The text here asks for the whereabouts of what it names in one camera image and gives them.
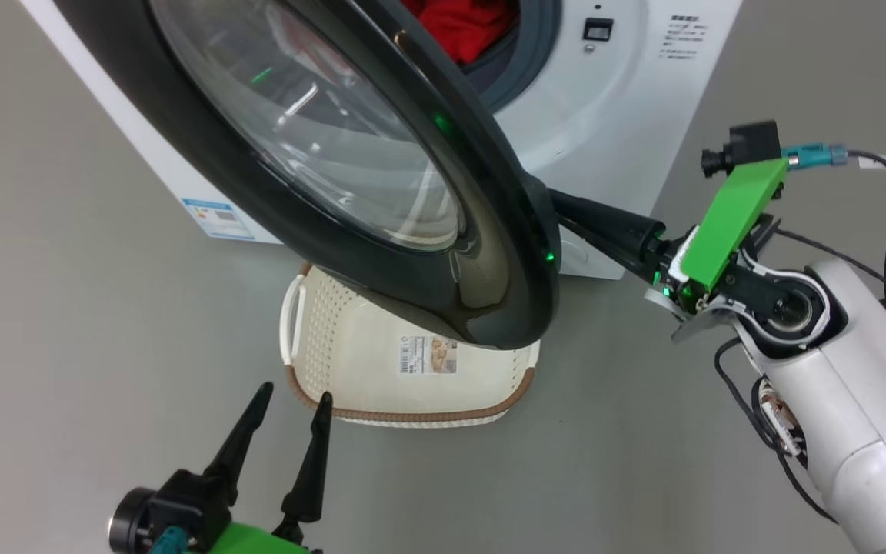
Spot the camera cable with teal plug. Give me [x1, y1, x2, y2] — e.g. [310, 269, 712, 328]
[781, 142, 886, 312]

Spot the grey rubber door gasket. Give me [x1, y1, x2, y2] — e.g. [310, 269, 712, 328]
[462, 0, 563, 112]

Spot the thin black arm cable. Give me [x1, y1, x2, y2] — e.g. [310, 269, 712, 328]
[774, 228, 886, 343]

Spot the blue white energy label sticker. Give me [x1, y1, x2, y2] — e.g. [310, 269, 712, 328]
[182, 198, 255, 241]

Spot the black round glass washer door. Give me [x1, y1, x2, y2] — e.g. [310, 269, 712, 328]
[55, 0, 563, 351]

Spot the red garment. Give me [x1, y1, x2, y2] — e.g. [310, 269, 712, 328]
[401, 0, 521, 65]

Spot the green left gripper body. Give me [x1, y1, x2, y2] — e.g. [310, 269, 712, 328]
[197, 522, 325, 554]

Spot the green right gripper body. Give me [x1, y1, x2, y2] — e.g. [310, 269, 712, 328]
[645, 158, 790, 339]

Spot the paper label on basket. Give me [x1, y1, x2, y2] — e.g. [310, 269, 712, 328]
[397, 334, 459, 376]

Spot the cream plastic laundry basket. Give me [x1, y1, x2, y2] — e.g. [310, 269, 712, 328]
[279, 262, 542, 429]

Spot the white front-load washing machine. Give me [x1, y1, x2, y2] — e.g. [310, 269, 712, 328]
[20, 0, 744, 282]

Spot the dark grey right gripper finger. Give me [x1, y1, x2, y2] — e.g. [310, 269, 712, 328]
[549, 189, 667, 251]
[560, 221, 663, 285]

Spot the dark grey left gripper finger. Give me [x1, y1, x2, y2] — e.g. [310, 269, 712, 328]
[202, 382, 275, 505]
[272, 391, 334, 543]

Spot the looped black arm cable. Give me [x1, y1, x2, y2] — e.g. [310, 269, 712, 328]
[714, 339, 836, 524]

